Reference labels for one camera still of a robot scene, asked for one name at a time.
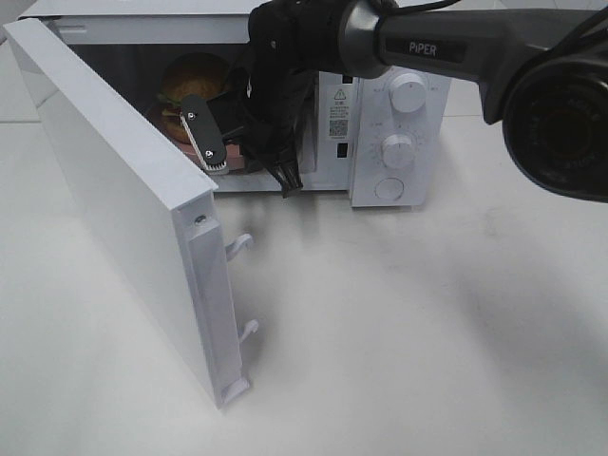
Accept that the round white door button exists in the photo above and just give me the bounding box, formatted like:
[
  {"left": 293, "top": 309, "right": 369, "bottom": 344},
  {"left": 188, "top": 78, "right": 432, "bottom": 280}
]
[{"left": 374, "top": 178, "right": 405, "bottom": 201}]

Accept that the lower white timer knob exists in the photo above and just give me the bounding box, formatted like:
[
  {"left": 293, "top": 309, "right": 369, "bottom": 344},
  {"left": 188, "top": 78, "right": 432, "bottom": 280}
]
[{"left": 381, "top": 134, "right": 415, "bottom": 169}]

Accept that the pink round plate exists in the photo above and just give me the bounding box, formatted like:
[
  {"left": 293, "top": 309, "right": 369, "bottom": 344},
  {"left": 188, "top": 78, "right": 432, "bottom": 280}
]
[{"left": 146, "top": 102, "right": 260, "bottom": 178}]

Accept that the white warning label sticker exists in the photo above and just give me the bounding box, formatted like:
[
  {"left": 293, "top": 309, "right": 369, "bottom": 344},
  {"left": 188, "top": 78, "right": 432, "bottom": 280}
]
[{"left": 325, "top": 84, "right": 352, "bottom": 141}]

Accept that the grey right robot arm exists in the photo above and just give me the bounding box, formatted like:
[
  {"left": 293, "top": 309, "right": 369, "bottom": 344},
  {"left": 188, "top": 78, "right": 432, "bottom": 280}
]
[{"left": 180, "top": 1, "right": 607, "bottom": 202}]

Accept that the upper white power knob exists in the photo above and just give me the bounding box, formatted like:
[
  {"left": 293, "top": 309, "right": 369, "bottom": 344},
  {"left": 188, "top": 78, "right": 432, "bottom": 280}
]
[{"left": 389, "top": 73, "right": 427, "bottom": 113}]

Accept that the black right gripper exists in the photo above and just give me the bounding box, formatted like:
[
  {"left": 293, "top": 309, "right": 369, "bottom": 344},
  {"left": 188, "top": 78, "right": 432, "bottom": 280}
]
[{"left": 180, "top": 1, "right": 352, "bottom": 199}]

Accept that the burger with sesame bun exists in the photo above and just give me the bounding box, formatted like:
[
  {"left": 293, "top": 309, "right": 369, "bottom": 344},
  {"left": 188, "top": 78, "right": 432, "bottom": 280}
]
[{"left": 157, "top": 52, "right": 231, "bottom": 144}]

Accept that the white microwave door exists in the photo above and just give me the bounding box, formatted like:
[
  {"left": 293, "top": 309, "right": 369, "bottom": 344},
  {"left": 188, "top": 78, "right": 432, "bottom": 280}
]
[{"left": 5, "top": 18, "right": 257, "bottom": 407}]

